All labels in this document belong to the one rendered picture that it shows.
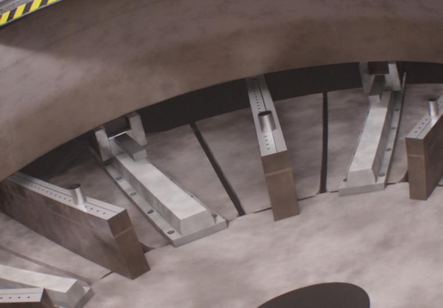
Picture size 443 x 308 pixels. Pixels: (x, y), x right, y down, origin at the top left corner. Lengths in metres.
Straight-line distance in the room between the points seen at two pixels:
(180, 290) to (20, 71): 1.65
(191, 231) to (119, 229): 0.50
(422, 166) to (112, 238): 1.66
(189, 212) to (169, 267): 0.38
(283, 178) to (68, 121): 1.34
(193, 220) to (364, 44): 1.54
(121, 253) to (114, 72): 1.28
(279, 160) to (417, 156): 0.84
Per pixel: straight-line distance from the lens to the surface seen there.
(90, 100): 4.13
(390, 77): 4.76
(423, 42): 4.03
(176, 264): 3.48
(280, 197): 3.60
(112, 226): 3.28
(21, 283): 3.41
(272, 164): 3.52
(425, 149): 3.32
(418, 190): 3.43
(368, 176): 3.64
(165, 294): 3.22
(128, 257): 3.38
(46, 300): 2.76
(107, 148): 4.75
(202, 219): 3.65
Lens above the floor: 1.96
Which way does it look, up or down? 19 degrees down
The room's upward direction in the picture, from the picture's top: 15 degrees counter-clockwise
